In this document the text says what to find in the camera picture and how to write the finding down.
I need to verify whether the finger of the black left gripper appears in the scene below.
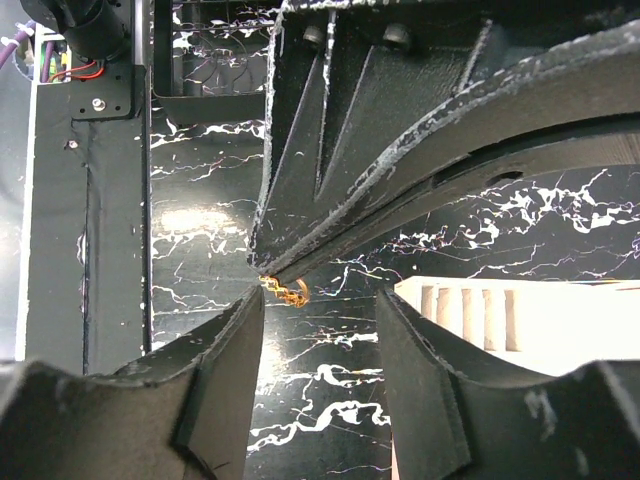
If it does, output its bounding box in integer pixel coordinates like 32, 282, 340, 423
277, 134, 639, 282
248, 1, 639, 278

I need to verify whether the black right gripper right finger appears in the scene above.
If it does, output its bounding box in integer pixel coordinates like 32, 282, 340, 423
376, 289, 639, 479

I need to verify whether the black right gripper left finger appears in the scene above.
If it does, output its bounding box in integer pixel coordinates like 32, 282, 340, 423
1, 286, 265, 479

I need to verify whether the gold ring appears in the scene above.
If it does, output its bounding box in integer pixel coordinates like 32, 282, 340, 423
258, 273, 312, 309

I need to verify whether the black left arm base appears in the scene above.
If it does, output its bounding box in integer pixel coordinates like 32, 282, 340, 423
21, 1, 150, 121

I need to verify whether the pink jewelry box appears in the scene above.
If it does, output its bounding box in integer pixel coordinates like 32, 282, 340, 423
394, 276, 639, 376

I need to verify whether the black wire dish rack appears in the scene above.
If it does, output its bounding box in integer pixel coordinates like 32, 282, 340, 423
153, 1, 281, 126

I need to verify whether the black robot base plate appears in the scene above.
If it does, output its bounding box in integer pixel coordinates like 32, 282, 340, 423
15, 65, 151, 375

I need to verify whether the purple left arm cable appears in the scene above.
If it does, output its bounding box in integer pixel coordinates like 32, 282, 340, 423
0, 19, 37, 71

